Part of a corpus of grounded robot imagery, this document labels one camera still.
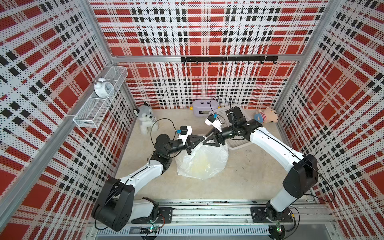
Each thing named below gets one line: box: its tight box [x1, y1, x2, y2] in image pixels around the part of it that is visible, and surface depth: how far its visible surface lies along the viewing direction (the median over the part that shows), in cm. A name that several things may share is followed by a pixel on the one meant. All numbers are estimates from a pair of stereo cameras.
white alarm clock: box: [94, 77, 115, 99], surface depth 72 cm
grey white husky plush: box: [133, 101, 159, 135], surface depth 98 cm
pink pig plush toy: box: [254, 107, 279, 124], surface depth 110 cm
